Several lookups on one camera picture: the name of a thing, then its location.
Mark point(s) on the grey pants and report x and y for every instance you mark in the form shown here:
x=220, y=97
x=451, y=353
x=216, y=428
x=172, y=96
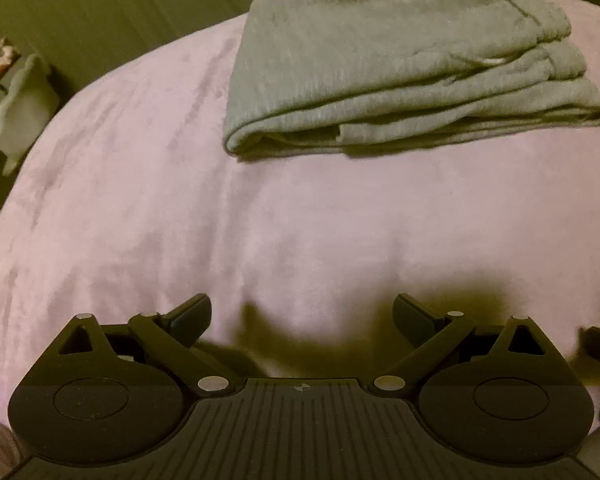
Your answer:
x=380, y=50

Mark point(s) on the white chair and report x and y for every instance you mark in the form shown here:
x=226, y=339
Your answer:
x=22, y=110

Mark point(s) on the grey curtain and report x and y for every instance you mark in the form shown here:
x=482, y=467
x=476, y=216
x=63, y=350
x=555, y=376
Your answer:
x=130, y=10

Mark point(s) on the small figurine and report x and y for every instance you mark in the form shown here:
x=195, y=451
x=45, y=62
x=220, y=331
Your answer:
x=2, y=60

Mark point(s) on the pink blanket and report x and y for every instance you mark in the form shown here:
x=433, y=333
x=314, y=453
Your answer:
x=230, y=235

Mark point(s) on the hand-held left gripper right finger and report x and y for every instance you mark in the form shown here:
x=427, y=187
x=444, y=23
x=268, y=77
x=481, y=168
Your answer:
x=412, y=317

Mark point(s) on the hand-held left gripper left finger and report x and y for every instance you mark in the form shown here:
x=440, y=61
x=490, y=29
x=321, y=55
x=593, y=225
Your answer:
x=192, y=317

